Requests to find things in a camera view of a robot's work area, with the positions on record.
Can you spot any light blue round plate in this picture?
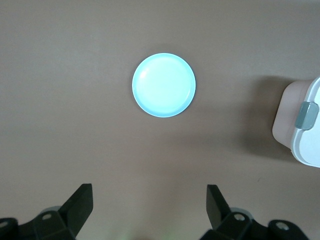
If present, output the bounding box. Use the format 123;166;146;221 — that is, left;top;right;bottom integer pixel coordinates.
131;52;197;118

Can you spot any white lidded storage box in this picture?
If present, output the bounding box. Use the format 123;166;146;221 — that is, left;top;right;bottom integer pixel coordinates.
272;76;320;168

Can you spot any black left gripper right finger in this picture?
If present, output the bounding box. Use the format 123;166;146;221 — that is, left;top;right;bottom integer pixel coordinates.
199;184;311;240

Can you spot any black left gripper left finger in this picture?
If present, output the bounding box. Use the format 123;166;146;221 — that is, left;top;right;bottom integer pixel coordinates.
0;183;94;240

